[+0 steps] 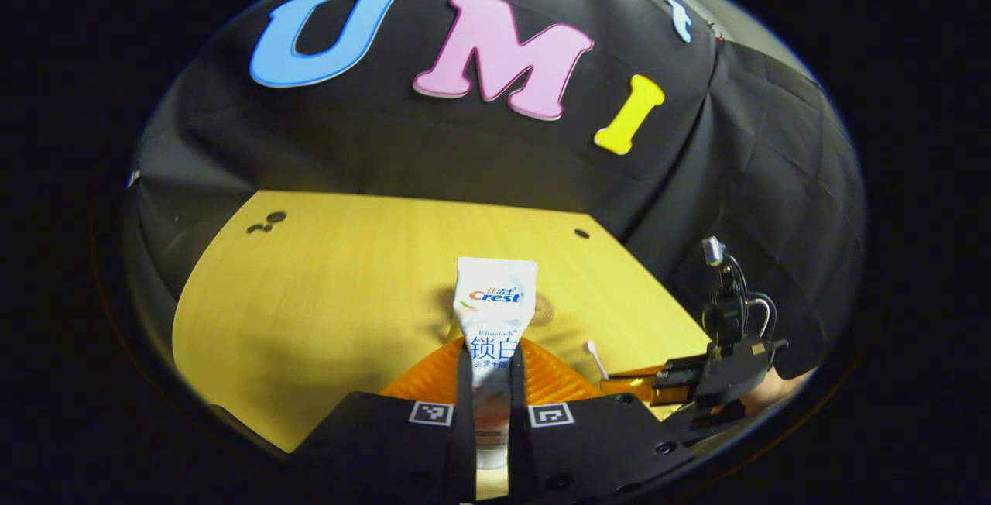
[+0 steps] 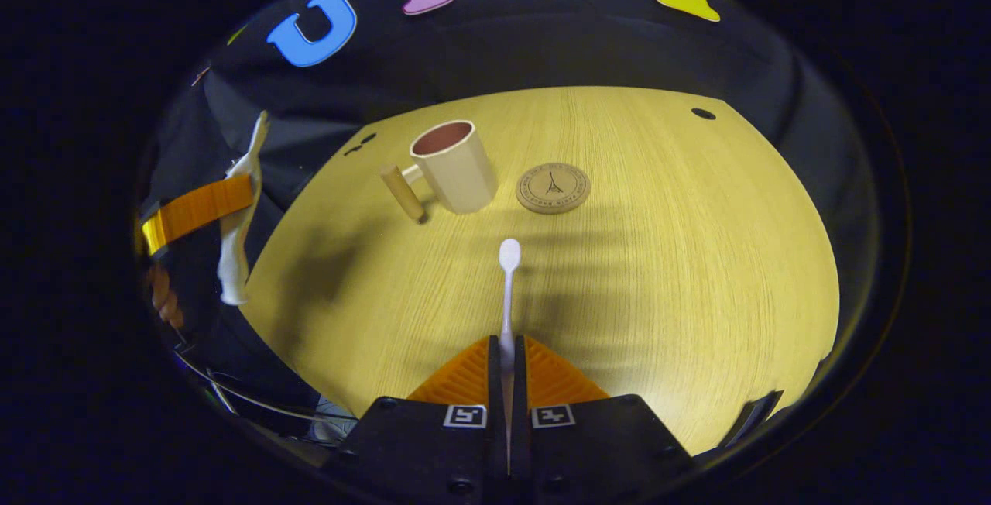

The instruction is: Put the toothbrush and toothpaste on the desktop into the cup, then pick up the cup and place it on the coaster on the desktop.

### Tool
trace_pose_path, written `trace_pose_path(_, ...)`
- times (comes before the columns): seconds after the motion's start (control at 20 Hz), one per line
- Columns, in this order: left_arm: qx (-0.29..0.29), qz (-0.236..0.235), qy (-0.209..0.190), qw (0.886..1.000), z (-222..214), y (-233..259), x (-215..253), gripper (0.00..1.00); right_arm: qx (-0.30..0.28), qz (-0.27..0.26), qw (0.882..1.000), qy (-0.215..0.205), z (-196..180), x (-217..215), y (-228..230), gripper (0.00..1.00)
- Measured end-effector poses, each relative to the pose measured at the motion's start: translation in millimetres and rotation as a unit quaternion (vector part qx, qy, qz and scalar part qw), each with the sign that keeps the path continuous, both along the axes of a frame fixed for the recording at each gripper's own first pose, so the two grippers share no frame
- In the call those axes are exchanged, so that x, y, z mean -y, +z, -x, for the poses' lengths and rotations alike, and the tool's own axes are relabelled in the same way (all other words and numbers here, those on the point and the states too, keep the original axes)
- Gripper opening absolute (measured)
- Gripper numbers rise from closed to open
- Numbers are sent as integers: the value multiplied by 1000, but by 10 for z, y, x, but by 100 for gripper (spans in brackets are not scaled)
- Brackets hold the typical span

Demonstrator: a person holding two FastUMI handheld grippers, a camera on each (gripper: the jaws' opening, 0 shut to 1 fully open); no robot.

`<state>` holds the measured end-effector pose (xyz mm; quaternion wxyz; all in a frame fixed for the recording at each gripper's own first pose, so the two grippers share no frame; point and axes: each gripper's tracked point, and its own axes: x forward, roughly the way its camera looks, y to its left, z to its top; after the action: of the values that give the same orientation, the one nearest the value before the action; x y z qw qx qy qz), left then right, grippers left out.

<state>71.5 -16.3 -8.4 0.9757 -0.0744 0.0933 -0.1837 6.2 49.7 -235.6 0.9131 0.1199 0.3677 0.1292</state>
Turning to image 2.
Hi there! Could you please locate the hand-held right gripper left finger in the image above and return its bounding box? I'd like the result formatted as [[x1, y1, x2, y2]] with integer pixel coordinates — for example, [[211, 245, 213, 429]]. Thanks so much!
[[333, 335, 509, 505]]

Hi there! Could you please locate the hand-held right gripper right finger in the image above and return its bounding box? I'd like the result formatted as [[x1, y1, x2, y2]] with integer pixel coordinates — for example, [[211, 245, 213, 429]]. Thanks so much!
[[511, 335, 698, 505]]

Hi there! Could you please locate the white toothpaste tube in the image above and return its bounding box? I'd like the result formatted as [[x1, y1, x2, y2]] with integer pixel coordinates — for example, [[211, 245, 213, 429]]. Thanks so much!
[[217, 110, 269, 306]]

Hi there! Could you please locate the white toothbrush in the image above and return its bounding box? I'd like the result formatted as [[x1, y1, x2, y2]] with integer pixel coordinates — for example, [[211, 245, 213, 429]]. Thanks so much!
[[499, 239, 521, 475]]

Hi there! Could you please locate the round cork coaster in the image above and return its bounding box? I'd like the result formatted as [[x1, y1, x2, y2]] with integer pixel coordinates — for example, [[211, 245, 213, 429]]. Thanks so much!
[[516, 163, 591, 215]]

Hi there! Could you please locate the beige cup with wooden handle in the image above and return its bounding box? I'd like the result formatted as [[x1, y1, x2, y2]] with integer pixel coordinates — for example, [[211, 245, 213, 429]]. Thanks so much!
[[379, 119, 499, 223]]

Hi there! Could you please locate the thin grey cable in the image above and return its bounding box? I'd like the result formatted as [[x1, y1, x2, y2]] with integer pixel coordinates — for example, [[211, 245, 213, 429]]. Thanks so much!
[[174, 350, 357, 422]]

